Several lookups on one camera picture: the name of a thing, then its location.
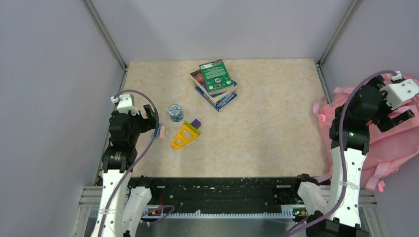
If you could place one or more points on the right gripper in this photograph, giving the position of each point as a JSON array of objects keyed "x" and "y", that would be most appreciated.
[{"x": 384, "y": 122}]

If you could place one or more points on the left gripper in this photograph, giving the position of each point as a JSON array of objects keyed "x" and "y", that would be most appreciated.
[{"x": 148, "y": 123}]

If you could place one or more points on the metal frame rail right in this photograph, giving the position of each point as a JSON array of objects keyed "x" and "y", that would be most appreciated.
[{"x": 320, "y": 64}]

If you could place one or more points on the green strip block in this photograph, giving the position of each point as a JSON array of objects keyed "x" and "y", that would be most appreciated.
[{"x": 191, "y": 129}]

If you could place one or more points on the green cover book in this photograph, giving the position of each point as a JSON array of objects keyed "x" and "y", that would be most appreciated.
[{"x": 216, "y": 77}]

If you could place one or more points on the blue correction tape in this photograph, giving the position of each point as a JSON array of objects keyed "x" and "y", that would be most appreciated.
[{"x": 156, "y": 133}]

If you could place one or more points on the yellow triangle ruler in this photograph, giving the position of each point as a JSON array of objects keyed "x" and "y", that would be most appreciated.
[{"x": 182, "y": 138}]

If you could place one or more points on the black base bar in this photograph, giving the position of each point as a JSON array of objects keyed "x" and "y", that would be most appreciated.
[{"x": 228, "y": 195}]

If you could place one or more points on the blue round jar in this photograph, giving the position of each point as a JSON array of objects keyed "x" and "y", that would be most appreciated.
[{"x": 175, "y": 112}]

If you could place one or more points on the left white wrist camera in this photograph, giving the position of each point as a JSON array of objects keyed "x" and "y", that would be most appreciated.
[{"x": 125, "y": 104}]

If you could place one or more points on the metal frame rail left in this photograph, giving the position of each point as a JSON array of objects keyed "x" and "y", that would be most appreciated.
[{"x": 106, "y": 36}]

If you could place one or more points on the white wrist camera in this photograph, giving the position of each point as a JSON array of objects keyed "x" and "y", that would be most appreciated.
[
  {"x": 125, "y": 104},
  {"x": 400, "y": 91}
]

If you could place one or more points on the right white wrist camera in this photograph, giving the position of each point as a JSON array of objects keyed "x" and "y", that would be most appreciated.
[{"x": 400, "y": 91}]

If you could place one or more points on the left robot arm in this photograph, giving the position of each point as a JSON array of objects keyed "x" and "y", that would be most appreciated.
[{"x": 117, "y": 165}]

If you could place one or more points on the metal frame rail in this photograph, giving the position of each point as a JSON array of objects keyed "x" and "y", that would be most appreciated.
[
  {"x": 320, "y": 64},
  {"x": 106, "y": 36}
]

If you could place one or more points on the blue treehouse book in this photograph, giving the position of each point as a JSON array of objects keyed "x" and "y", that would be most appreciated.
[{"x": 220, "y": 104}]

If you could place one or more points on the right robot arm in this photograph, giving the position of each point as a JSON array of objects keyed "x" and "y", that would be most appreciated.
[{"x": 330, "y": 213}]

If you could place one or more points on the purple cube block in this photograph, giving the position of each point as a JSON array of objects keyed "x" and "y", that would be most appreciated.
[{"x": 196, "y": 124}]

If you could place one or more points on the pink backpack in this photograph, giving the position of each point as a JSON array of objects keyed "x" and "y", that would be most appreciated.
[{"x": 359, "y": 153}]

